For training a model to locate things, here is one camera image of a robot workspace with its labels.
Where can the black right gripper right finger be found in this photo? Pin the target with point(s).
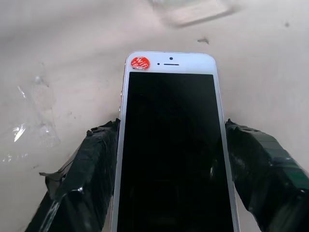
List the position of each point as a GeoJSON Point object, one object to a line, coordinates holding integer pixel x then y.
{"type": "Point", "coordinates": [268, 178]}

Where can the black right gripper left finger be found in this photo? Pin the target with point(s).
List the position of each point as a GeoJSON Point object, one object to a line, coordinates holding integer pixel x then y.
{"type": "Point", "coordinates": [82, 178]}

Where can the white smartphone with red sticker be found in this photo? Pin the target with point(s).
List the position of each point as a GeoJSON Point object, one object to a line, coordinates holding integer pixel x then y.
{"type": "Point", "coordinates": [172, 149]}

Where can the clear plastic wrap piece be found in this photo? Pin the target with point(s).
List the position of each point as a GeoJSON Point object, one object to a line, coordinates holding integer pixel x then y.
{"type": "Point", "coordinates": [38, 116]}

